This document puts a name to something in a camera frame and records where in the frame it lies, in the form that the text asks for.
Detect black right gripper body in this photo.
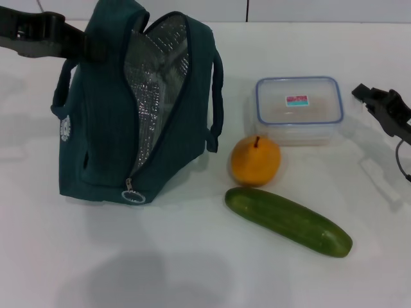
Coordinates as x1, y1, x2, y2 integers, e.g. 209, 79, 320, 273
365, 89, 411, 144

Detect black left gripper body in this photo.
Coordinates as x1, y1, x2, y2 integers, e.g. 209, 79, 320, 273
0, 8, 67, 60

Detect clear plastic food container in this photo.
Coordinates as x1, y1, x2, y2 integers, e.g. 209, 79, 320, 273
247, 76, 344, 147

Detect dark teal insulated lunch bag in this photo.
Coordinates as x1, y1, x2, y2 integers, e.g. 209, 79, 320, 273
50, 0, 224, 205

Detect orange yellow pear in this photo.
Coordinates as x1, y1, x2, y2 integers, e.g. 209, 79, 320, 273
231, 135, 282, 187

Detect green cucumber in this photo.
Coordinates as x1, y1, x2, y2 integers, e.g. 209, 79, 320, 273
223, 187, 353, 259

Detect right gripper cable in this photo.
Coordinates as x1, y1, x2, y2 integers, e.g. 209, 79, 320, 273
395, 137, 411, 182

